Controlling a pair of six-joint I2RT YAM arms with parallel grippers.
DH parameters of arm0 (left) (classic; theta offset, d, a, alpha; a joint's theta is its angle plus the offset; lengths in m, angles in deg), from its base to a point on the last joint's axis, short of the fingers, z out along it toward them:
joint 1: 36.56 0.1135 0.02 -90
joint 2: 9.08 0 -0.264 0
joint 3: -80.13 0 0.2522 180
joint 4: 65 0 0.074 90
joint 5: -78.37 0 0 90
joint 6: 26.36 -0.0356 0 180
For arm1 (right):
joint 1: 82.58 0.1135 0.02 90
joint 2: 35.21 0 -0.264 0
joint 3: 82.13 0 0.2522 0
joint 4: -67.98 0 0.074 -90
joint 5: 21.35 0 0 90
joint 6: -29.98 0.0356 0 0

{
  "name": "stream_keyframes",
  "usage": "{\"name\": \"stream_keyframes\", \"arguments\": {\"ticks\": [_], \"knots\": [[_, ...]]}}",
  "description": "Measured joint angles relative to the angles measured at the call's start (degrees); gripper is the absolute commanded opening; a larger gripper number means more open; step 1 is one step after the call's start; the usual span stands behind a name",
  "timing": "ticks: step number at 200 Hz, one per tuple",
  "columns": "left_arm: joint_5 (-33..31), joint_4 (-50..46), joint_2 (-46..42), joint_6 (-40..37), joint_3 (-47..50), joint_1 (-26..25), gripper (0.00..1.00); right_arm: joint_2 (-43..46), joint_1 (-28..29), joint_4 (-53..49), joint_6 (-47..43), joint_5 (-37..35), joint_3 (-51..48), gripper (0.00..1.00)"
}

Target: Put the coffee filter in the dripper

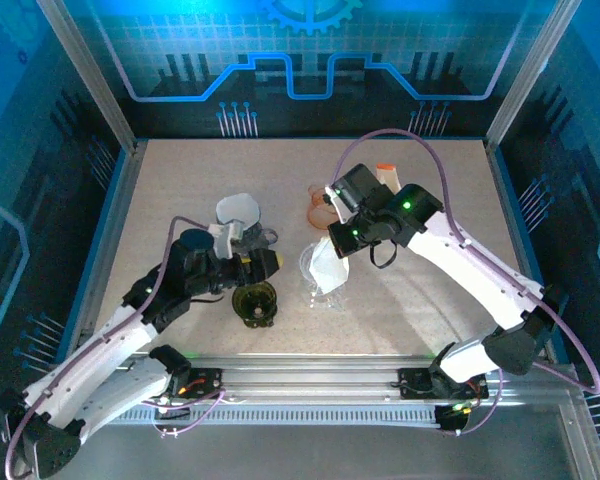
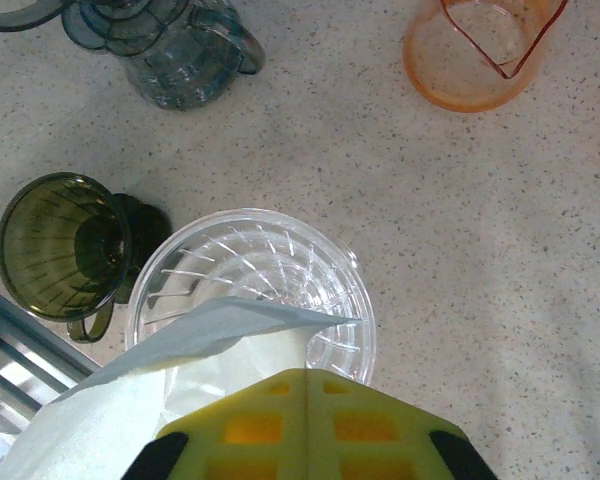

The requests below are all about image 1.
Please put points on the clear plastic dripper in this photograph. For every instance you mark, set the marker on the clear plastic dripper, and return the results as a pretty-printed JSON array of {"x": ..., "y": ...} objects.
[{"x": 305, "y": 265}]

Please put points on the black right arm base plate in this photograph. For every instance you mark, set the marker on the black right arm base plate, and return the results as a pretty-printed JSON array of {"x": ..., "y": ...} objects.
[{"x": 412, "y": 382}]

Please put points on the white paper coffee filter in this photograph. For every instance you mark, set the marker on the white paper coffee filter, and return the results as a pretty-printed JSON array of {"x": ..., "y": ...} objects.
[
  {"x": 330, "y": 270},
  {"x": 237, "y": 210}
]

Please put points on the aluminium frame post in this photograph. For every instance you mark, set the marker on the aluminium frame post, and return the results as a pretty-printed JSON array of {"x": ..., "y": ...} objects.
[
  {"x": 90, "y": 75},
  {"x": 530, "y": 75}
]

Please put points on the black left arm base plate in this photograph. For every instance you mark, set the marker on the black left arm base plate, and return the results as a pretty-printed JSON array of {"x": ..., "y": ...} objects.
[{"x": 205, "y": 382}]

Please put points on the orange white coffee filter package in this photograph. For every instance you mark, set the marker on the orange white coffee filter package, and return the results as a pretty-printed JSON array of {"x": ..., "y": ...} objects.
[{"x": 387, "y": 175}]

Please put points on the aluminium side frame rail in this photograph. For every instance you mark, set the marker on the aluminium side frame rail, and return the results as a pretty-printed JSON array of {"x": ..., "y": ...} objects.
[{"x": 117, "y": 220}]

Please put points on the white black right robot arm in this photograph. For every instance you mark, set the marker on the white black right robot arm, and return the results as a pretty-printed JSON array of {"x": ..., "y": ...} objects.
[{"x": 460, "y": 260}]

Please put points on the small black electronics box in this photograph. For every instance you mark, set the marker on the small black electronics box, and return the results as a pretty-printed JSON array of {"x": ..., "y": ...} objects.
[{"x": 447, "y": 420}]

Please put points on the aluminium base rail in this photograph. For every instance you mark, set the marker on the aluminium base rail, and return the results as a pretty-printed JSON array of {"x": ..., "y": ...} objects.
[{"x": 305, "y": 375}]

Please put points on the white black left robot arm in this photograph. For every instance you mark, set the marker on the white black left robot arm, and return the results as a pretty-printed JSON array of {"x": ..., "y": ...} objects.
[{"x": 105, "y": 345}]

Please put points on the olive green plastic dripper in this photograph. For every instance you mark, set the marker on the olive green plastic dripper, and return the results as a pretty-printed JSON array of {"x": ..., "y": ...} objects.
[{"x": 254, "y": 305}]

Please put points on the orange transparent coffee server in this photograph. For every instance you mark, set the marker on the orange transparent coffee server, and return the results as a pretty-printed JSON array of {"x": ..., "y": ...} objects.
[{"x": 317, "y": 215}]

